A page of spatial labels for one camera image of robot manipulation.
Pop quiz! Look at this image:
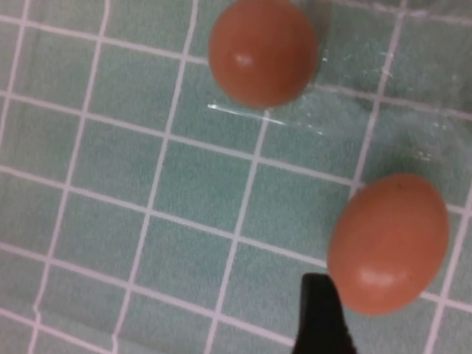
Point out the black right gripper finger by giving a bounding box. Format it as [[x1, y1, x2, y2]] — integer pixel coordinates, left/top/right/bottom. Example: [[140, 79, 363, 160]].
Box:
[[293, 272, 367, 354]]

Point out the brown egg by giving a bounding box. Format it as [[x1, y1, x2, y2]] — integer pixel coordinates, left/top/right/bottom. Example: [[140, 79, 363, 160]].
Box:
[[326, 173, 451, 317], [207, 0, 319, 110]]

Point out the clear plastic egg tray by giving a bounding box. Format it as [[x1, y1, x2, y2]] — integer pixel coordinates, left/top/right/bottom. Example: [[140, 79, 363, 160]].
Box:
[[206, 0, 472, 165]]

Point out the green white-grid mat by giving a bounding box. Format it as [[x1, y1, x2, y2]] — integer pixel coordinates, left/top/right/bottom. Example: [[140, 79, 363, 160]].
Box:
[[0, 0, 472, 354]]

